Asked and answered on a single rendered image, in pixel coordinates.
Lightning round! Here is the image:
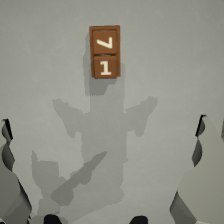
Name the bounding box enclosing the brown number cube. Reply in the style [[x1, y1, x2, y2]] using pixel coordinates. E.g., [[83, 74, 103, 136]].
[[92, 30, 117, 55], [93, 54, 117, 79]]

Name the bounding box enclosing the orange wooden tray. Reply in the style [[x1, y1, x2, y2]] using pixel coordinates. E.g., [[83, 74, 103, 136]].
[[89, 25, 121, 77]]

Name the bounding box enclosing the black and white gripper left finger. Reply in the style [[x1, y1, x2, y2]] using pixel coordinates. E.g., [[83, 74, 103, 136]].
[[0, 119, 32, 224]]

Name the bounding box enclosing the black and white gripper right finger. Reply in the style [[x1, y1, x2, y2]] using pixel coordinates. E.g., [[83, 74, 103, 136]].
[[170, 115, 224, 224]]

